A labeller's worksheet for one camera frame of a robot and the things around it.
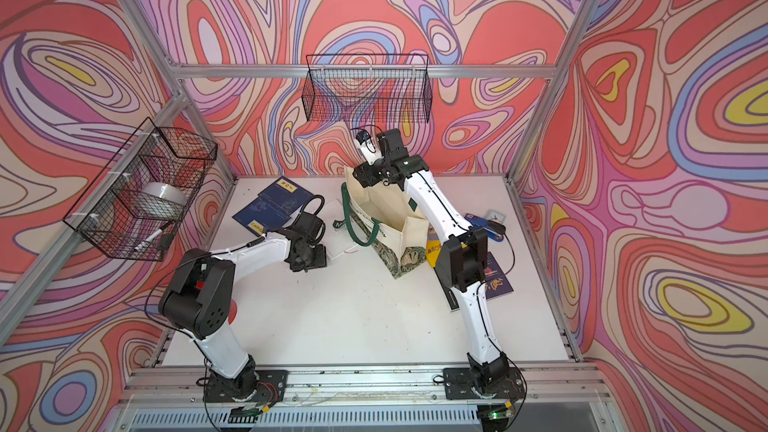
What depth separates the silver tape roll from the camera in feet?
2.31

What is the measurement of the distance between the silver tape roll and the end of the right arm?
1.50 ft

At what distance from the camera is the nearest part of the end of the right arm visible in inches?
26.5
